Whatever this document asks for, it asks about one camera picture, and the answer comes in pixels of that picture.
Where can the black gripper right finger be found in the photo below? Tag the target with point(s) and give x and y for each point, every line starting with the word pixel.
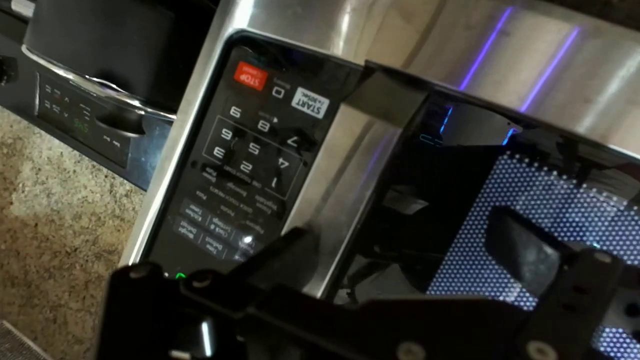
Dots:
pixel 561 293

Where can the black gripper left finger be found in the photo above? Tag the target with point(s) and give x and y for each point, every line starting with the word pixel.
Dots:
pixel 280 263

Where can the stainless steel microwave body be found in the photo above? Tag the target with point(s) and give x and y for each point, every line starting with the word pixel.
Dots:
pixel 252 153

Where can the black electric stove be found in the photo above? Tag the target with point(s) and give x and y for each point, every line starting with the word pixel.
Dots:
pixel 72 121

